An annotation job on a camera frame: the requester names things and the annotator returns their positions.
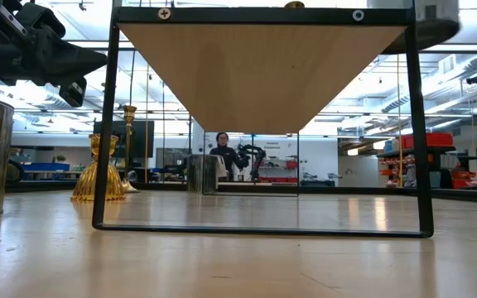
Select red storage bin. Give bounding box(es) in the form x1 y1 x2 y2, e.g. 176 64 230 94
399 132 454 150

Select thin yellow hanging cord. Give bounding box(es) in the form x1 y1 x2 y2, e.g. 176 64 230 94
144 61 150 184

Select black wall monitor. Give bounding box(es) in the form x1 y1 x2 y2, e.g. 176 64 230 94
93 120 156 159

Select blue storage bin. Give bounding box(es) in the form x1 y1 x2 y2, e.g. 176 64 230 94
21 161 70 173

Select amber ribbed glass candle holder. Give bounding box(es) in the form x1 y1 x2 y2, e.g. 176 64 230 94
70 132 127 203

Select wooden riser shelf black legs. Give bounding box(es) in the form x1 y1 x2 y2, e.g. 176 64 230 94
91 0 435 239

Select person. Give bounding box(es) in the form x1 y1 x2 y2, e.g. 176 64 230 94
208 131 242 182

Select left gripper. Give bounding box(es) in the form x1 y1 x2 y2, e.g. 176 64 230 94
0 0 108 108

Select storage rack with bins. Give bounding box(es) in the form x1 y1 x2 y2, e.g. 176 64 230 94
377 132 477 190

